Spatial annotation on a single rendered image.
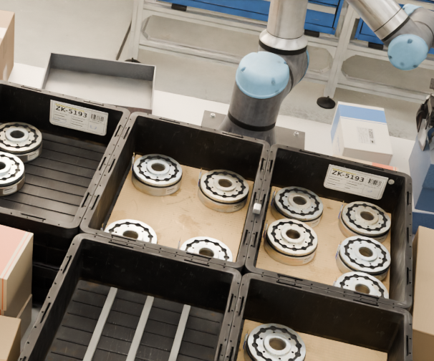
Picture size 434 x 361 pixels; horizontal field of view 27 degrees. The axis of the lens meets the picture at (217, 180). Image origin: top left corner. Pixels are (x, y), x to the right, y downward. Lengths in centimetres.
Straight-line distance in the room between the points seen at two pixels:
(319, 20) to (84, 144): 184
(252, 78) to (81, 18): 219
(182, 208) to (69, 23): 235
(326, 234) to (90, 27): 241
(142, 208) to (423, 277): 57
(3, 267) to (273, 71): 81
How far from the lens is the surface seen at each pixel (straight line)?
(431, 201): 220
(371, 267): 176
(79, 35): 400
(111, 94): 226
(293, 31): 212
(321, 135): 236
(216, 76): 384
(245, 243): 162
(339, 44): 366
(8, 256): 155
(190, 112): 233
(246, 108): 204
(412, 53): 189
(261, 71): 202
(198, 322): 161
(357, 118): 229
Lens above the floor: 200
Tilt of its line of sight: 38 degrees down
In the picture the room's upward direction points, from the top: 11 degrees clockwise
